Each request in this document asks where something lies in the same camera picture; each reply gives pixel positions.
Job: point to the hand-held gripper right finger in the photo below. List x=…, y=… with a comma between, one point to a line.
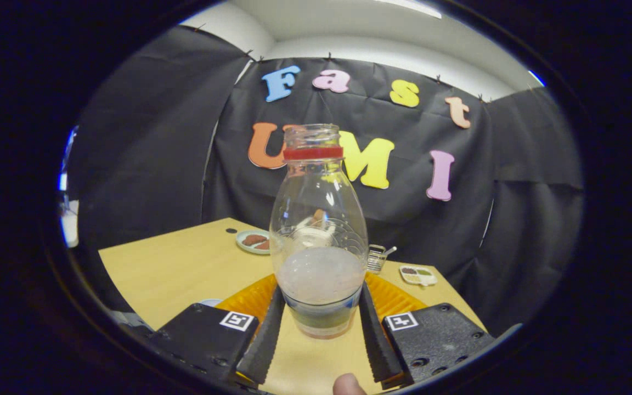
x=376, y=345

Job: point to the green plate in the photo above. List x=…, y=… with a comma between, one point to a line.
x=244, y=246

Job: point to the wooden table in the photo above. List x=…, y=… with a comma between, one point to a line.
x=184, y=263

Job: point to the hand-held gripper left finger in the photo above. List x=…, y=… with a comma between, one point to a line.
x=264, y=345

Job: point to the long ceiling light panel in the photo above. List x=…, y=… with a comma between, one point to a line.
x=412, y=6

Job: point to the clear plastic juice bottle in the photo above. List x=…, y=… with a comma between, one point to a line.
x=316, y=192

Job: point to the white cup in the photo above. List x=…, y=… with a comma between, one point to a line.
x=210, y=302

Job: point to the white divided sauce tray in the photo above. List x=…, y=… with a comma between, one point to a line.
x=417, y=276

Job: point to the white toaster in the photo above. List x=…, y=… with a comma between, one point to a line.
x=310, y=233

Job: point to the brown sausage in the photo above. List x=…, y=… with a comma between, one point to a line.
x=253, y=239
x=263, y=246

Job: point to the black backdrop cloth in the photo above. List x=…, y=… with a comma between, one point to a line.
x=157, y=137

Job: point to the brown bread slice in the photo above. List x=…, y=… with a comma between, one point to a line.
x=319, y=215

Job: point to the small ceiling light panel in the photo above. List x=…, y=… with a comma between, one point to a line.
x=536, y=78

